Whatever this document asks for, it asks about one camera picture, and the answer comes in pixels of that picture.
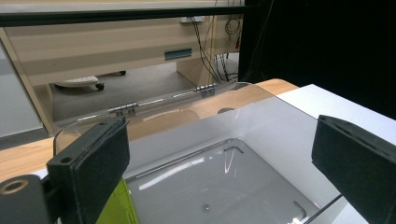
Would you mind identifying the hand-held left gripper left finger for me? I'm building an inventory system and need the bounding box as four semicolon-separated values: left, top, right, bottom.
46;116;132;224

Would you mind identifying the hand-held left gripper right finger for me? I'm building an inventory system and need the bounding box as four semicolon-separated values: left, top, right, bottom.
310;114;396;224

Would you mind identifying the green phone case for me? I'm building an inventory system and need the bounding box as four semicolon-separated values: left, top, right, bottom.
94;178;140;224

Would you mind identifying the clear grey lidded container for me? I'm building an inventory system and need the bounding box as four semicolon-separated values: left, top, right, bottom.
52;80;350;224

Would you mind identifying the wooden table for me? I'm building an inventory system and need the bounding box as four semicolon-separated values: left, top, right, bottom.
0;77;300;183

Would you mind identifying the white rolling chair base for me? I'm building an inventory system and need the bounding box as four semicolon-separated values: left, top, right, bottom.
53;70;127;92

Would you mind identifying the beige wooden desk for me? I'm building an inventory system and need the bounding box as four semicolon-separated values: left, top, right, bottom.
0;13;248;135

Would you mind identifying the black curtain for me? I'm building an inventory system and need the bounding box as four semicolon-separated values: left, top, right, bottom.
237;0;396;121

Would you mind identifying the white power strip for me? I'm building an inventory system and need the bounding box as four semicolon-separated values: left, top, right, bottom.
179;15;206;24

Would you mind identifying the grey desk drawer handle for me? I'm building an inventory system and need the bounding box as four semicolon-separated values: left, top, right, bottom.
163;47;193;62

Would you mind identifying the black horizontal frame bar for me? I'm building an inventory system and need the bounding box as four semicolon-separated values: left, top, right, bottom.
0;5;250;28

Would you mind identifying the bundle of black desk cables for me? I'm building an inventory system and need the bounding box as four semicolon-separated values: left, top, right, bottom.
189;0;248;85

